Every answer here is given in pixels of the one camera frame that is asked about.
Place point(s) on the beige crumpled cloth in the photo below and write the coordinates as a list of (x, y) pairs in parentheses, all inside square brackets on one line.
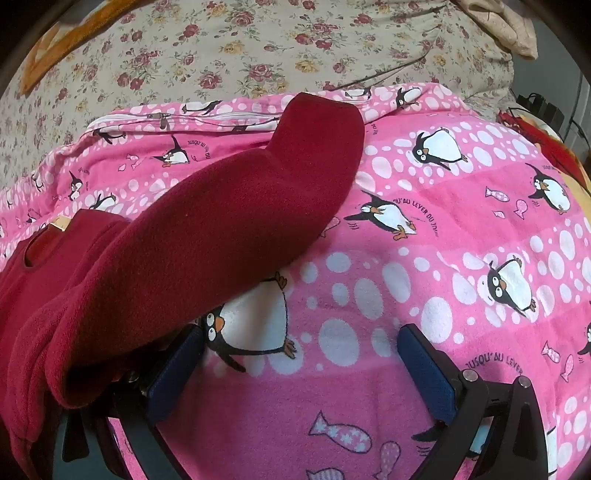
[(508, 27)]

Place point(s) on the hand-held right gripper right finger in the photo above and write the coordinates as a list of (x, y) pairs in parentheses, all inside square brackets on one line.
[(425, 369)]

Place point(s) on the pink penguin print blanket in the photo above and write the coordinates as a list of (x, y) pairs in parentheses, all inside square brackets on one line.
[(378, 277)]

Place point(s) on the floral bed sheet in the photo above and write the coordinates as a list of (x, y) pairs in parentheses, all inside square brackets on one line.
[(231, 46)]

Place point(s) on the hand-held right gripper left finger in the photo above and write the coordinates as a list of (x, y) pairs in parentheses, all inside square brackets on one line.
[(176, 369)]

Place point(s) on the orange patterned quilt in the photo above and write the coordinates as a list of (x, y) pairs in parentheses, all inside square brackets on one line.
[(46, 62)]

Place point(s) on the dark red fleece sweater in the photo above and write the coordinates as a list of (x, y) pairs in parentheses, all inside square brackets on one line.
[(184, 230)]

